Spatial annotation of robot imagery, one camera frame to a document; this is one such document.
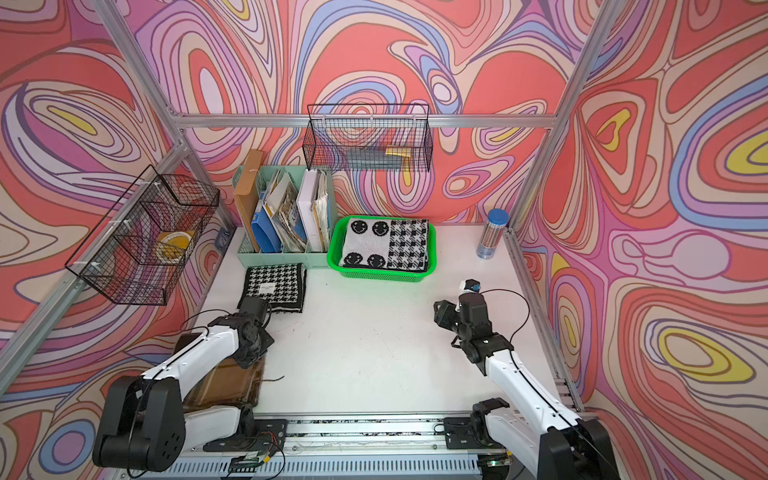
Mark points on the magazines in organizer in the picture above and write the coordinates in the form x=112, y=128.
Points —
x=280, y=205

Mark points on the mint green file organizer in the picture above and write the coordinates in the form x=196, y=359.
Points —
x=250, y=258

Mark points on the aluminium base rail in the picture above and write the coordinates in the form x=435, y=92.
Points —
x=338, y=447

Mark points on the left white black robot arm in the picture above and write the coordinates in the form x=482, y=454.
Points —
x=144, y=426

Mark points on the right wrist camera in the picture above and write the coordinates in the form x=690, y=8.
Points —
x=471, y=286

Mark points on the green plastic basket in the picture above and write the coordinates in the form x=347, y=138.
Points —
x=334, y=253

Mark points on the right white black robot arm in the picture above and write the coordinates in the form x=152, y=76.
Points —
x=550, y=440

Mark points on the blue folder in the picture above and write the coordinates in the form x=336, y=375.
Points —
x=263, y=230

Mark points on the green circuit board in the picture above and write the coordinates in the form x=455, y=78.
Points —
x=243, y=462

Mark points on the smiley face checked scarf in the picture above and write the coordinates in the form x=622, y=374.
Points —
x=386, y=244

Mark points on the black wire basket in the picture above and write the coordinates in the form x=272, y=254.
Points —
x=119, y=262
x=369, y=136

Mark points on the white papers stack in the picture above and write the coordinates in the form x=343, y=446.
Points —
x=313, y=208

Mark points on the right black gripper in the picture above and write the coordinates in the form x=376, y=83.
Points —
x=442, y=317

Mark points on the brown plaid scarf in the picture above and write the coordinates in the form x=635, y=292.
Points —
x=227, y=385

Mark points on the left black wire basket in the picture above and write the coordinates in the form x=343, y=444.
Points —
x=119, y=262

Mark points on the back black wire basket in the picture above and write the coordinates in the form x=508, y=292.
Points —
x=369, y=136

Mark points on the black white houndstooth scarf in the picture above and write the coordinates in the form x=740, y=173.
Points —
x=281, y=286

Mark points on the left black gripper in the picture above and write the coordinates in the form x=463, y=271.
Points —
x=248, y=361

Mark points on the clear pencil tube blue lid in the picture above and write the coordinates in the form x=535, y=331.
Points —
x=497, y=220

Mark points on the brown cardboard folder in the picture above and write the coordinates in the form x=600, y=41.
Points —
x=246, y=194

